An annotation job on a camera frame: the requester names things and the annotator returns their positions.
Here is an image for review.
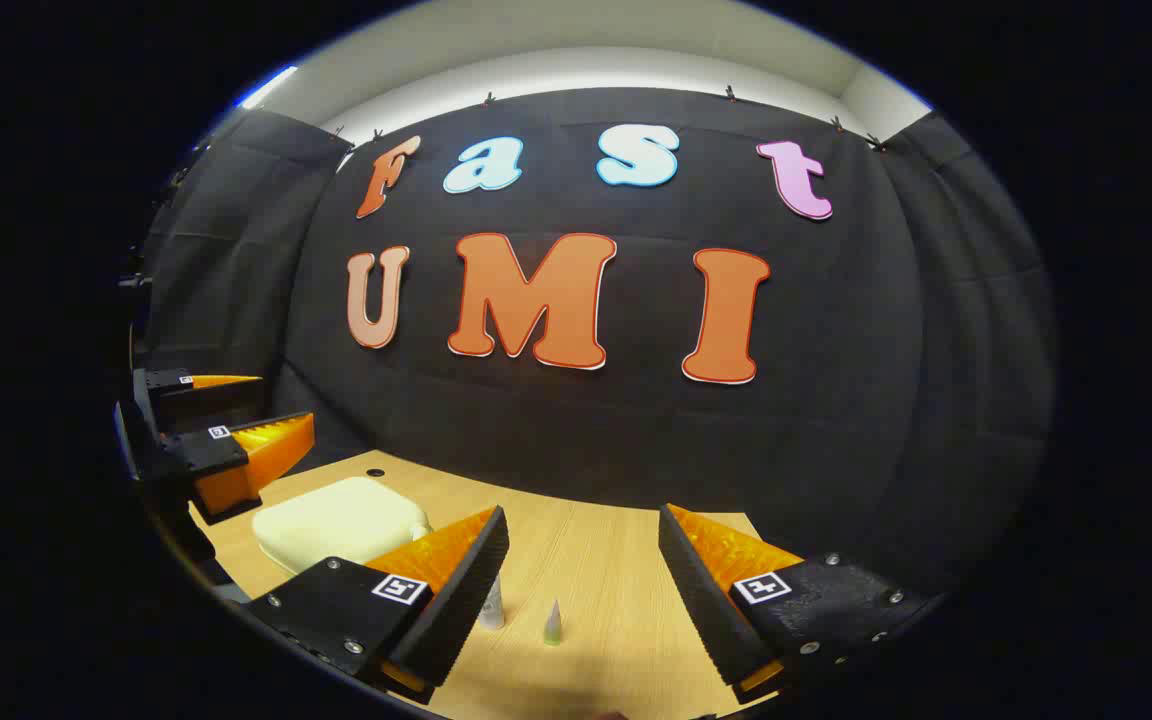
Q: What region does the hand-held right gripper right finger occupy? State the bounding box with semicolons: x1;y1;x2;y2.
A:
657;502;929;703

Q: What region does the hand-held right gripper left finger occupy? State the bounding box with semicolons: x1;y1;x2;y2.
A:
244;505;512;707

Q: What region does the cream yellow suitcase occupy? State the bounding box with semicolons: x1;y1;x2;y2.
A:
252;476;435;577

